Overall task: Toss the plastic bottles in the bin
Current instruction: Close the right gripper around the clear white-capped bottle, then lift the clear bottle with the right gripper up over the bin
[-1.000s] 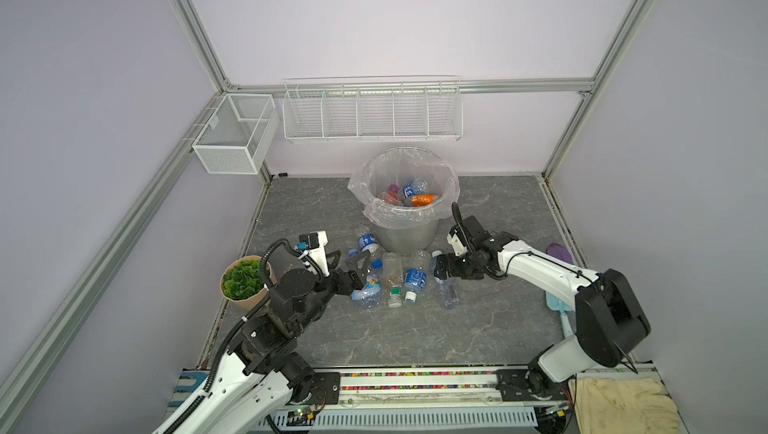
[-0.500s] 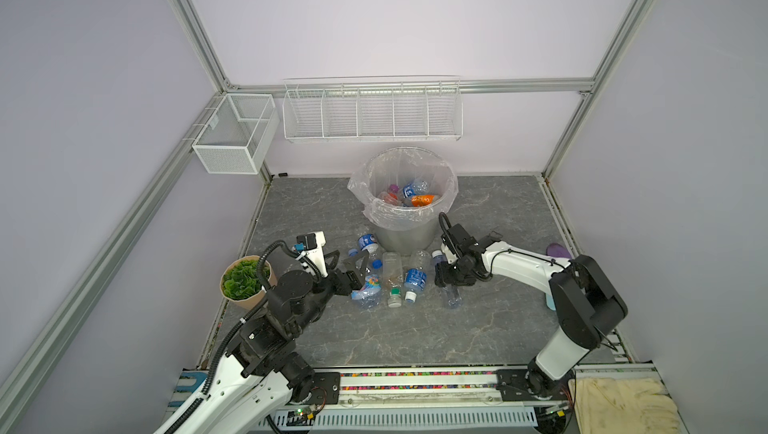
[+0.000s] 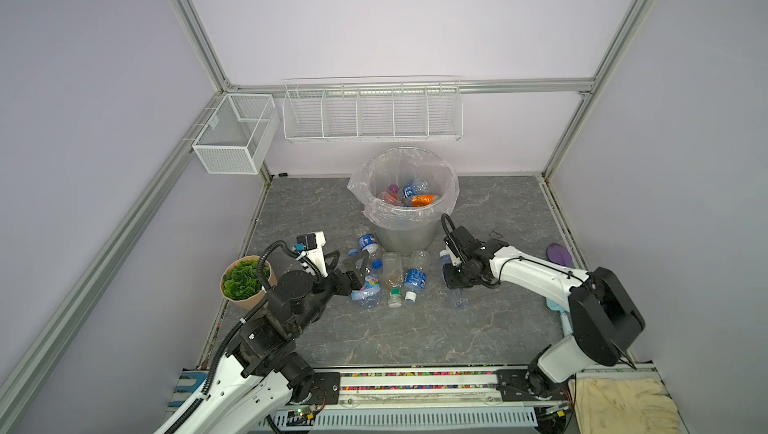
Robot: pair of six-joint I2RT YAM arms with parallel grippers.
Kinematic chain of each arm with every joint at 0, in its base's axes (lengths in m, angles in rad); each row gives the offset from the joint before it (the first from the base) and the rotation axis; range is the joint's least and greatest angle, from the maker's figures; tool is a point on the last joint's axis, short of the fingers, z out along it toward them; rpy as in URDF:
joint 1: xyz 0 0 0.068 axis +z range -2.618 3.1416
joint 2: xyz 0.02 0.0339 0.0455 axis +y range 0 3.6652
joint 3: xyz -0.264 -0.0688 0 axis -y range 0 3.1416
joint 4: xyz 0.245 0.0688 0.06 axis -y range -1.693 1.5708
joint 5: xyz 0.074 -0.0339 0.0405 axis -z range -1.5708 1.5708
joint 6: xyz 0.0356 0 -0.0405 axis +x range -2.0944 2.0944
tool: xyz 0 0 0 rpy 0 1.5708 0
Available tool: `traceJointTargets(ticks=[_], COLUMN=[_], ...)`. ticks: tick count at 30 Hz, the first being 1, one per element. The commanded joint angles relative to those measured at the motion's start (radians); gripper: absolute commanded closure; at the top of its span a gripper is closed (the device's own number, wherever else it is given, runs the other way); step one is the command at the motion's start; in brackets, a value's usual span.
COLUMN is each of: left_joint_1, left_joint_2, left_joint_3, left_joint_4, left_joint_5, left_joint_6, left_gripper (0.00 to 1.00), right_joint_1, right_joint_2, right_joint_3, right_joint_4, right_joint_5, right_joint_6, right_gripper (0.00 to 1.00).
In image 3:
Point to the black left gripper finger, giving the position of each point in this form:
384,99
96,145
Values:
357,262
331,262

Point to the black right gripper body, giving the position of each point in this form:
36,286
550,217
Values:
456,275

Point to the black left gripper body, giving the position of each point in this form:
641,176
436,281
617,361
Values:
344,287

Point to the slim clear bottle white cap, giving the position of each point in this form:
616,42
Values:
456,298

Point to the red drink bottle purple cap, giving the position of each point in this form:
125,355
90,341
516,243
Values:
391,196

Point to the orange label bottle yellow cap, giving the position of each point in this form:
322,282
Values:
419,201

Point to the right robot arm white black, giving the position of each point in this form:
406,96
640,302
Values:
605,321

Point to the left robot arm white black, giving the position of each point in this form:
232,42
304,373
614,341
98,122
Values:
257,370

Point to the clear plastic bin liner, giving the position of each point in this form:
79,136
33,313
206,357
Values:
400,166

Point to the grey mesh waste bin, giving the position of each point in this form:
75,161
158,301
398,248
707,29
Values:
408,241

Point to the small bottle dark blue cap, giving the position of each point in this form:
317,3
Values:
367,242

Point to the clear bottle colourful label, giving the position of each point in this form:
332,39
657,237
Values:
370,295

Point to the clear bottle blue label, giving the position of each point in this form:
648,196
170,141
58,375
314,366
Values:
416,276

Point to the teal garden trowel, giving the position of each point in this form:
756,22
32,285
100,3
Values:
563,315

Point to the green plant in beige pot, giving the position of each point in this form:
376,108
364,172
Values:
240,285

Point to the beige cloth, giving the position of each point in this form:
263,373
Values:
605,405

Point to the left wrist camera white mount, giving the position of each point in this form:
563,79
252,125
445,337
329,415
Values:
309,248

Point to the black rail with coloured strip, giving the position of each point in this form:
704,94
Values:
499,384

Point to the white mesh wall basket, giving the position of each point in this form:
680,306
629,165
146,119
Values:
237,135

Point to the white wire wall shelf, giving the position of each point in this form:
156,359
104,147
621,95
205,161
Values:
373,109

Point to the aluminium frame enclosure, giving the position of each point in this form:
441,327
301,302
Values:
96,95

